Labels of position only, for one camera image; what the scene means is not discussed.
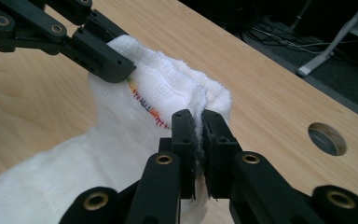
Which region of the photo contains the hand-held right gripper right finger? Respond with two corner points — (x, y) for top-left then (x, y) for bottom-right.
(200, 108), (243, 200)

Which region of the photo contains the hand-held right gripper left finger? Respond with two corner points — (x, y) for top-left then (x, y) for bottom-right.
(159, 108), (199, 200)

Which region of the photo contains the white towel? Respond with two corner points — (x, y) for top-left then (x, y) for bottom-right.
(0, 34), (233, 224)

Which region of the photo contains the bundle of floor cables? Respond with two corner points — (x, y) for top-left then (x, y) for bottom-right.
(241, 21), (337, 59)

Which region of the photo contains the white desk frame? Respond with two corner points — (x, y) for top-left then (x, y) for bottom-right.
(296, 0), (358, 77)

